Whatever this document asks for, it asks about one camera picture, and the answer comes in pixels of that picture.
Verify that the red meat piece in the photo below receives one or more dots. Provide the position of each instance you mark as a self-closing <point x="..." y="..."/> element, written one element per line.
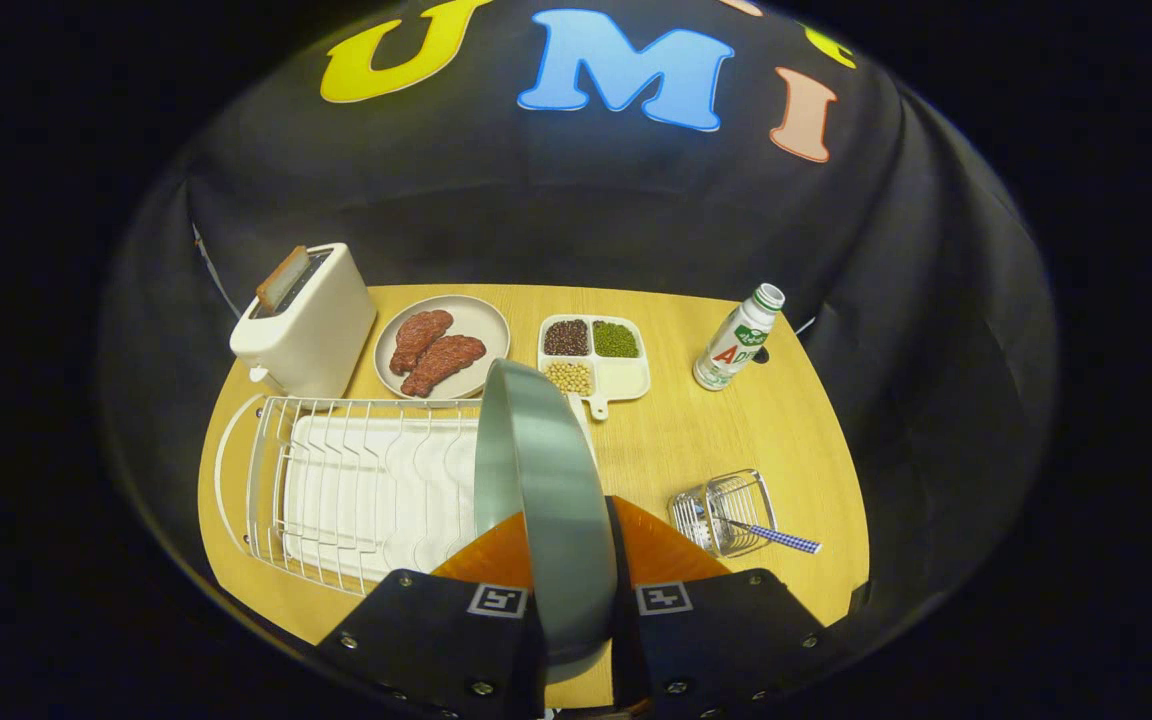
<point x="444" y="362"/>
<point x="419" y="338"/>

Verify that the white divided tray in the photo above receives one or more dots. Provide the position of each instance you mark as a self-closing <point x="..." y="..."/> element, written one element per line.
<point x="624" y="378"/>

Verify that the beige round plate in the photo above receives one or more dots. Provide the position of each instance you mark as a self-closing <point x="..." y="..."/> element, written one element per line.
<point x="481" y="320"/>

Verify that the green mung beans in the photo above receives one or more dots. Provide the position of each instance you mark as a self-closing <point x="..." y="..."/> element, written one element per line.
<point x="616" y="339"/>

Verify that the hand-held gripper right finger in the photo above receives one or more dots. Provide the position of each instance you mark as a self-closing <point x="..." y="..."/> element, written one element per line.
<point x="716" y="630"/>

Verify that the brown toast slice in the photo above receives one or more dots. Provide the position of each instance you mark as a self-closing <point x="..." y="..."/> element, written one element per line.
<point x="281" y="280"/>

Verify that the pale green plate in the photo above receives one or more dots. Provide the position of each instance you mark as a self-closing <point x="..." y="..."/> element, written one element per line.
<point x="551" y="500"/>

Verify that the white toaster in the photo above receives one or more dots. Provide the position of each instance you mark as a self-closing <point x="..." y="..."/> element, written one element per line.
<point x="311" y="335"/>

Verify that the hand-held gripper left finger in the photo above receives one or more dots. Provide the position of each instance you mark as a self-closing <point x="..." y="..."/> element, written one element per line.
<point x="426" y="640"/>

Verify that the dark red beans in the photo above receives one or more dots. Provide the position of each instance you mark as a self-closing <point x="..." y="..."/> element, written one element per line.
<point x="566" y="337"/>

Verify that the yellow soybeans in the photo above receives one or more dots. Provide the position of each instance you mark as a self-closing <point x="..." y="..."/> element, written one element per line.
<point x="569" y="377"/>

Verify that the white drink bottle green cap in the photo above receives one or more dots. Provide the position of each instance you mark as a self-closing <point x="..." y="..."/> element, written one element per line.
<point x="733" y="345"/>

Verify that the black backdrop cloth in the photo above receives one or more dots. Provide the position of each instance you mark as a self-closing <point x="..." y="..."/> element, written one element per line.
<point x="536" y="200"/>

